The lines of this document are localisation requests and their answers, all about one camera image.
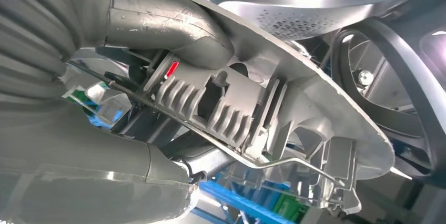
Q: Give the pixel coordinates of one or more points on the black round plastic part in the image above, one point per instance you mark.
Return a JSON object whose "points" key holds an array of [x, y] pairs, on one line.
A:
{"points": [[397, 121]]}

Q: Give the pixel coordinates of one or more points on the green plastic crate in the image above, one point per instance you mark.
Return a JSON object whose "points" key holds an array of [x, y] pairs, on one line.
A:
{"points": [[289, 210]]}

